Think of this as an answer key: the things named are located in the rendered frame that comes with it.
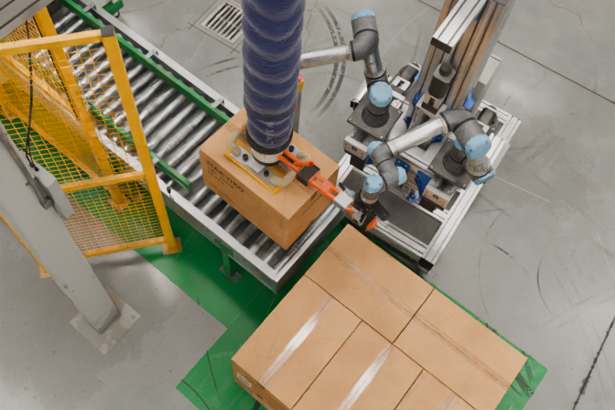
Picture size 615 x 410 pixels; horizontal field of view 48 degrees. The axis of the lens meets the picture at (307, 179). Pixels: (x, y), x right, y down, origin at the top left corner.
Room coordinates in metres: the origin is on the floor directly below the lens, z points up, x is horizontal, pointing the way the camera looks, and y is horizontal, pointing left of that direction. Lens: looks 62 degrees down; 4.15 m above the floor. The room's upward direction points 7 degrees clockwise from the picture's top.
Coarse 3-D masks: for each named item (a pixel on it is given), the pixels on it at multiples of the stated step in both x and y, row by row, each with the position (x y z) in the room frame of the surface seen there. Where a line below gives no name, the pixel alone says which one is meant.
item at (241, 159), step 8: (240, 144) 1.74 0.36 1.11; (232, 152) 1.69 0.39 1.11; (248, 152) 1.70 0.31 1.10; (232, 160) 1.65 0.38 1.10; (240, 160) 1.65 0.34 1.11; (248, 160) 1.65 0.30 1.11; (248, 168) 1.61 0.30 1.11; (264, 168) 1.62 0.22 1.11; (272, 168) 1.63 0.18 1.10; (256, 176) 1.58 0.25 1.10; (264, 176) 1.57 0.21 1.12; (272, 176) 1.58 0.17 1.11; (280, 176) 1.59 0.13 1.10; (264, 184) 1.54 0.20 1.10; (272, 184) 1.54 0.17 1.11; (272, 192) 1.50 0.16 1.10
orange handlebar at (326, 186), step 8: (288, 152) 1.66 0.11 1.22; (296, 160) 1.63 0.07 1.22; (296, 168) 1.58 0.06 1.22; (320, 176) 1.56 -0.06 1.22; (312, 184) 1.51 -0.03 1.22; (320, 184) 1.51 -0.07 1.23; (328, 184) 1.52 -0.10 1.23; (320, 192) 1.48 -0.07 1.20; (328, 192) 1.48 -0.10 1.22; (336, 192) 1.48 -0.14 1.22; (352, 200) 1.45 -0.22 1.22; (352, 216) 1.38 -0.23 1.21
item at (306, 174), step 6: (300, 168) 1.57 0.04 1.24; (306, 168) 1.58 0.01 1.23; (312, 168) 1.59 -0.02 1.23; (318, 168) 1.59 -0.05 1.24; (300, 174) 1.55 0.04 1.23; (306, 174) 1.55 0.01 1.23; (312, 174) 1.56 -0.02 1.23; (318, 174) 1.57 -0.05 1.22; (300, 180) 1.53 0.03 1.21; (306, 180) 1.52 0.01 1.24; (306, 186) 1.51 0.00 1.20
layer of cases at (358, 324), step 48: (336, 240) 1.53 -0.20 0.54; (336, 288) 1.25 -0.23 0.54; (384, 288) 1.28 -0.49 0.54; (432, 288) 1.32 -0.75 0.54; (288, 336) 0.95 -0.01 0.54; (336, 336) 0.99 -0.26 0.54; (384, 336) 1.02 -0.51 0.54; (432, 336) 1.05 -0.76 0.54; (480, 336) 1.09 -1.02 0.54; (288, 384) 0.71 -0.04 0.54; (336, 384) 0.74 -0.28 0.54; (384, 384) 0.77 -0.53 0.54; (432, 384) 0.80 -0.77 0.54; (480, 384) 0.83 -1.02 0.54
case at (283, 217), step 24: (240, 120) 1.89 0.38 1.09; (216, 144) 1.74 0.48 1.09; (216, 168) 1.64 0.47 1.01; (240, 168) 1.61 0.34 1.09; (336, 168) 1.68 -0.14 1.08; (216, 192) 1.65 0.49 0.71; (240, 192) 1.55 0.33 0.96; (264, 192) 1.50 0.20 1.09; (288, 192) 1.52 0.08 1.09; (312, 192) 1.53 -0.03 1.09; (264, 216) 1.45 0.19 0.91; (288, 216) 1.39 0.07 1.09; (312, 216) 1.55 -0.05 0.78; (288, 240) 1.38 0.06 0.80
